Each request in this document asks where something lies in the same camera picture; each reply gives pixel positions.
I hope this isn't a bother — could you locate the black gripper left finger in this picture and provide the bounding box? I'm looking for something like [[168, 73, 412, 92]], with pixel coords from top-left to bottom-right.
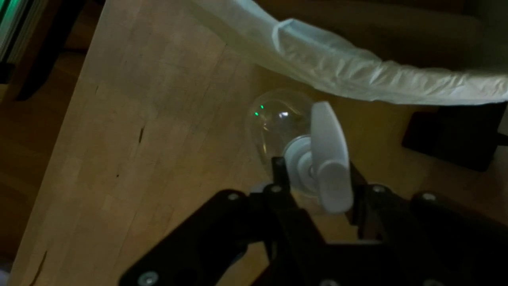
[[117, 156, 330, 286]]

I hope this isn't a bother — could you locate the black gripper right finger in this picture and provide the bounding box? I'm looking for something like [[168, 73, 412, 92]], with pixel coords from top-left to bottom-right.
[[347, 165, 508, 286]]

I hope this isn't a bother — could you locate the clear pump bottle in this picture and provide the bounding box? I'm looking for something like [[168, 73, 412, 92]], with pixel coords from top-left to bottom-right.
[[244, 88, 355, 215]]

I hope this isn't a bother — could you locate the small black object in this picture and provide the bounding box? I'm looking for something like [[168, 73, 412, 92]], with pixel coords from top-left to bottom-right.
[[399, 102, 508, 173]]

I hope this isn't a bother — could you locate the translucent bin liner bag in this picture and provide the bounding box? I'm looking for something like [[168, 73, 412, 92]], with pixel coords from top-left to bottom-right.
[[187, 0, 508, 108]]

